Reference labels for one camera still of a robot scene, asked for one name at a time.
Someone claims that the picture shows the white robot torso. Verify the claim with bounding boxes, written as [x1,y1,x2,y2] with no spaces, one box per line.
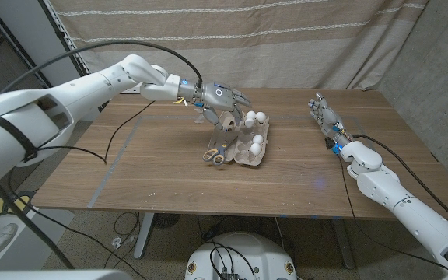
[0,268,134,280]

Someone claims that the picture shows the grey cardboard egg carton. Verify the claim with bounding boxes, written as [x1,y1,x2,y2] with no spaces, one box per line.
[207,109,271,168]

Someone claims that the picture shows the white table leg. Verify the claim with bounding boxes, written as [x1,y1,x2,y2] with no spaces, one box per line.
[133,212,156,260]
[331,218,356,270]

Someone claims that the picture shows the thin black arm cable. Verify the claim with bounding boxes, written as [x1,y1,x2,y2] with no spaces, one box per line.
[8,100,156,280]
[337,154,448,273]

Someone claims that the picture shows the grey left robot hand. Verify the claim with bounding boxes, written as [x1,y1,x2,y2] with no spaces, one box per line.
[178,80,254,132]

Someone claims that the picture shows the black ribbed round object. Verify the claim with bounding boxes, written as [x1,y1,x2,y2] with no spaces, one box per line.
[152,212,182,230]

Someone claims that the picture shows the thin black floor cable loop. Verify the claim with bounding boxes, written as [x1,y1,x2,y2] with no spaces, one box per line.
[113,212,142,237]

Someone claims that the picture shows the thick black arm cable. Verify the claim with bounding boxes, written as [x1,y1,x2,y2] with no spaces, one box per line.
[0,40,205,270]
[351,133,448,236]

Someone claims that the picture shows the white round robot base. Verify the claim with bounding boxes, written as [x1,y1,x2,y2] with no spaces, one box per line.
[184,232,297,280]

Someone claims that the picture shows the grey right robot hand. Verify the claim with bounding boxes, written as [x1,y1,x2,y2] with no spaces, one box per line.
[307,92,356,152]

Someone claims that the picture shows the scissors with grey yellow handles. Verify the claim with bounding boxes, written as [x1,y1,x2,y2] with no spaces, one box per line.
[202,135,240,166]

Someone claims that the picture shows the black looped base cable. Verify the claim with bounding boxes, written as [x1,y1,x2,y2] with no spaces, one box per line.
[205,240,257,280]

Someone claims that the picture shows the black slanted frame post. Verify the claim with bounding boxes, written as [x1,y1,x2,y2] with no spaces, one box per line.
[37,0,89,75]

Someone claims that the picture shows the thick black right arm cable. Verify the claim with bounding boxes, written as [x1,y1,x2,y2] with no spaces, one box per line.
[351,133,448,236]

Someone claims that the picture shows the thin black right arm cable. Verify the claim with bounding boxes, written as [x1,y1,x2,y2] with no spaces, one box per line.
[337,154,448,273]

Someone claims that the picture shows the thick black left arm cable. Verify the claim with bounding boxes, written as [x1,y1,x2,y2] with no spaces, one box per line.
[0,40,205,270]

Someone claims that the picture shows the beige striped curtain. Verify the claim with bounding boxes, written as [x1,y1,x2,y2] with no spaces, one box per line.
[48,0,429,91]

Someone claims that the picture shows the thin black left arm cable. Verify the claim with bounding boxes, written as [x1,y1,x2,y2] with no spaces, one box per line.
[8,100,156,280]

